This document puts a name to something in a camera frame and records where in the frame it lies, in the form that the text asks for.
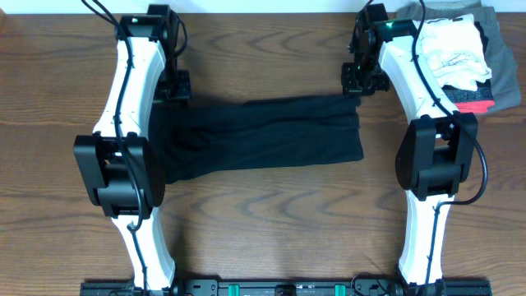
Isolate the black garment with red hem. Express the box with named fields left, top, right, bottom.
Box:
left=441, top=21, right=495, bottom=113

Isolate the grey folded garment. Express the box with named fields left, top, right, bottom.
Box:
left=396, top=1, right=521, bottom=113

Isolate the black t-shirt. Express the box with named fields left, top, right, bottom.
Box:
left=149, top=95, right=364, bottom=183

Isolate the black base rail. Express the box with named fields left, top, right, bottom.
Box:
left=80, top=277, right=493, bottom=296

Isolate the white folded garment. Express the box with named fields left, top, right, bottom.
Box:
left=413, top=14, right=492, bottom=91

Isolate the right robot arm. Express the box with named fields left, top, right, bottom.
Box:
left=341, top=11, right=482, bottom=295

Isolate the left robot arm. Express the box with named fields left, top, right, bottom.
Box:
left=73, top=5, right=191, bottom=295

